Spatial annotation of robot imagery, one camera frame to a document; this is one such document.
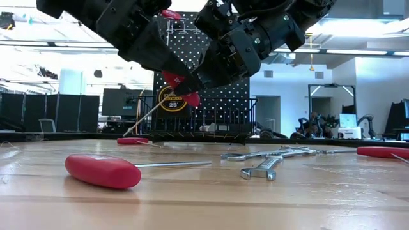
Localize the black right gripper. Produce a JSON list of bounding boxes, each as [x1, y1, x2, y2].
[[173, 0, 263, 96]]

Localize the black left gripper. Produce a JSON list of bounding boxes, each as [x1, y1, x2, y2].
[[95, 0, 193, 80]]

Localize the yellow black tape measure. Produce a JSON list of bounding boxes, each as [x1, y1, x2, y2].
[[155, 84, 192, 119]]

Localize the black metal pegboard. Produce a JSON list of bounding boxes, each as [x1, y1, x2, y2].
[[152, 11, 251, 141]]

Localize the black computer monitor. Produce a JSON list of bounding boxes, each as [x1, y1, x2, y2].
[[101, 88, 141, 118]]

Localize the black headphones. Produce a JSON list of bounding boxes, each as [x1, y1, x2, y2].
[[258, 126, 290, 140]]

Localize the long ceiling light strip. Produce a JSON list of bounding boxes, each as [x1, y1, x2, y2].
[[274, 47, 321, 54], [325, 48, 389, 56]]

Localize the black office partition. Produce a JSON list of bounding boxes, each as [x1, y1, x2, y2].
[[0, 91, 101, 134]]

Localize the small silver combination wrench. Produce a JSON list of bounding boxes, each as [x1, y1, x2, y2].
[[280, 144, 320, 151]]

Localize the gray office chair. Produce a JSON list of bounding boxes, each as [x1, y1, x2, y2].
[[38, 118, 58, 134]]

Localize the background laptop screen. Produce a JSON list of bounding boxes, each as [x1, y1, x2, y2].
[[338, 113, 358, 128]]

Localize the white box device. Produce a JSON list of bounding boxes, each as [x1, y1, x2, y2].
[[337, 126, 363, 140]]

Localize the large black background monitor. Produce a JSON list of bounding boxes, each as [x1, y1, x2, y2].
[[383, 98, 409, 141]]

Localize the white wire screwdriver ring rack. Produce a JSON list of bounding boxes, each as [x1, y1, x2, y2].
[[165, 19, 205, 36]]

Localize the yellow hanging cord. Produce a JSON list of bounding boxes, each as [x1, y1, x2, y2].
[[303, 31, 316, 72]]

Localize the black aluminium table frame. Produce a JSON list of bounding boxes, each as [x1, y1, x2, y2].
[[0, 130, 409, 150]]

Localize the black background station frame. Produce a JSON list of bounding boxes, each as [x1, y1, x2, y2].
[[307, 82, 358, 140]]

